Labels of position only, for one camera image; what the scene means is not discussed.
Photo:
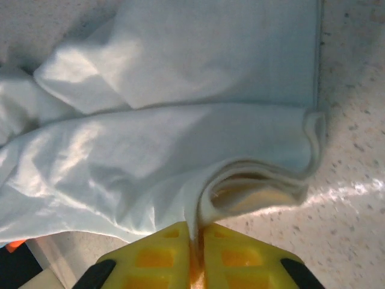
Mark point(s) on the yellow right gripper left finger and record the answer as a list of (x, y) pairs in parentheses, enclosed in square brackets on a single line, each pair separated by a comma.
[(156, 262)]

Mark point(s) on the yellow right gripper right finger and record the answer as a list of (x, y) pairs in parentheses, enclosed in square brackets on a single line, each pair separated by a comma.
[(240, 262)]

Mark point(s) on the white t-shirt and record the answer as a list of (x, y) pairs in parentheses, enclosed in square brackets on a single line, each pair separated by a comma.
[(180, 90)]

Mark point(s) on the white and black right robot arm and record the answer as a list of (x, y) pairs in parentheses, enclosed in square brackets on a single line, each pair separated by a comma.
[(18, 271)]

